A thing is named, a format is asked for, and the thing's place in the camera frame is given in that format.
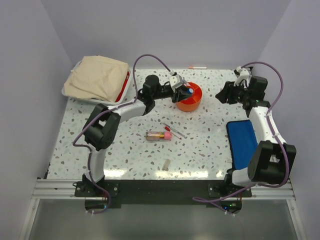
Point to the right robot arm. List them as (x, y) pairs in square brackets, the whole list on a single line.
[(259, 153)]

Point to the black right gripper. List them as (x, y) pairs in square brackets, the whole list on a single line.
[(226, 93)]

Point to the aluminium frame rail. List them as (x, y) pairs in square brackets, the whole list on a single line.
[(56, 214)]

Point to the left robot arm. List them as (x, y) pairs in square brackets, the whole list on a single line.
[(101, 127)]

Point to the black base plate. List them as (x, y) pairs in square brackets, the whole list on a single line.
[(149, 192)]

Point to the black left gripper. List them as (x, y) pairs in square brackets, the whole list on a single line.
[(179, 94)]

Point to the small beige eraser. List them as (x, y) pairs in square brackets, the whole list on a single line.
[(166, 165)]

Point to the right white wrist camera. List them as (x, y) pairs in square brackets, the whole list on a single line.
[(243, 76)]

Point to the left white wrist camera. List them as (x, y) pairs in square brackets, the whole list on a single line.
[(176, 81)]

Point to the beige cloth bag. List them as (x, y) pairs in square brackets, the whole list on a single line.
[(97, 77)]

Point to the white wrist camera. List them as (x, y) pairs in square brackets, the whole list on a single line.
[(243, 76), (176, 81)]

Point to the pink cap clear tube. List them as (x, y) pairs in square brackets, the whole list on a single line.
[(158, 136)]

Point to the orange round organizer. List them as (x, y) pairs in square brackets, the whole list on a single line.
[(193, 102)]

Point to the red white eraser pen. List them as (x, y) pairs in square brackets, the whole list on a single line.
[(169, 130)]

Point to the peach tip white marker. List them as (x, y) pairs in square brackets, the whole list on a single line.
[(197, 68)]

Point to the blue cap grey glue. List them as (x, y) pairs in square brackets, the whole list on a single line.
[(190, 90)]

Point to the blue cloth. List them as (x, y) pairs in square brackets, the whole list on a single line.
[(242, 141)]

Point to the clear purple gel pen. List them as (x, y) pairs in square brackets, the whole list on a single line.
[(174, 130)]

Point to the red white tray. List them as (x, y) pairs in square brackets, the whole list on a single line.
[(121, 95)]

